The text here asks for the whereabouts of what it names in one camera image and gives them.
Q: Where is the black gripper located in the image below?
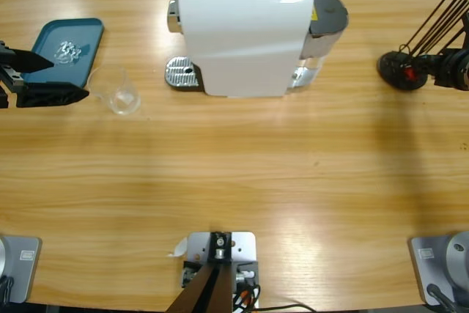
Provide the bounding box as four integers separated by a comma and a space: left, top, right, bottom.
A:
0, 40, 91, 109
412, 47, 469, 92

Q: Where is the clear glass cup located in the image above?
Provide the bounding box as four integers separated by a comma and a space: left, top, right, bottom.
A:
86, 65, 142, 117

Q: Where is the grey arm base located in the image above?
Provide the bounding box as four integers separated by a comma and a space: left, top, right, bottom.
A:
0, 235, 43, 305
408, 231, 469, 306

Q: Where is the white capsule coffee machine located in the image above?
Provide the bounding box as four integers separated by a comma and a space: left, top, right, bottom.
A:
166, 0, 324, 100

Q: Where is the teal plastic tray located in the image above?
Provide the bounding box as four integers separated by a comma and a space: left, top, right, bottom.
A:
21, 17, 106, 95

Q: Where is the black capsule holder with rods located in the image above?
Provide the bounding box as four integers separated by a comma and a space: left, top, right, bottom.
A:
377, 0, 469, 92

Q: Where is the clear water tank grey lid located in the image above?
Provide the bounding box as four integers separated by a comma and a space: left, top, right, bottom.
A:
298, 0, 350, 72

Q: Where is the metal grated drip tray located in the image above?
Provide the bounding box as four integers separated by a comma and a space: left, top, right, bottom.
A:
163, 56, 202, 92

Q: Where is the white paper tab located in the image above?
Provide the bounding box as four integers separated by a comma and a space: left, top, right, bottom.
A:
167, 237, 190, 258

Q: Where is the black base cable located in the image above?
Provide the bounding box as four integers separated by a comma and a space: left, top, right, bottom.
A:
0, 275, 15, 305
426, 283, 459, 313

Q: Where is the thin black cable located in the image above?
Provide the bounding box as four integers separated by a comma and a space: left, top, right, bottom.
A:
256, 303, 318, 313

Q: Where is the orange and black cable bundle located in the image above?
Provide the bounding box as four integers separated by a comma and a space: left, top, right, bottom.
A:
232, 283, 262, 310

